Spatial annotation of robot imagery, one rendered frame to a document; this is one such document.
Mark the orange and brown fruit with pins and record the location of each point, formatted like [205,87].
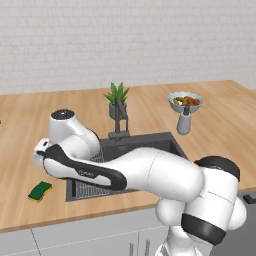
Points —
[188,100]

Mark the green and yellow sponge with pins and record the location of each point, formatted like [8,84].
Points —
[39,191]

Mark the pale blue bowl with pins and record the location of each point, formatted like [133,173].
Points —
[176,106]

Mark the dark grey tap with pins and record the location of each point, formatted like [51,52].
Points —
[118,128]

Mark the green plant in grey pot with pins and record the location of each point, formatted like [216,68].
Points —
[116,95]

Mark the grey soap dispenser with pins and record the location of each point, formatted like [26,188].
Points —
[183,125]

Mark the dark grey sink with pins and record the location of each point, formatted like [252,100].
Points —
[150,141]

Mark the grey dishwasher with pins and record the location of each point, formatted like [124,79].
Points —
[241,241]

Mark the grey cupboard door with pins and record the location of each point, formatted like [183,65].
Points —
[155,241]
[15,245]
[90,249]

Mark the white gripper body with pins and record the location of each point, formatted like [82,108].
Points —
[37,158]

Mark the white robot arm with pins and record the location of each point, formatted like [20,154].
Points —
[166,173]

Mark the grey drawer front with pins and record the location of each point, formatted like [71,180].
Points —
[100,228]

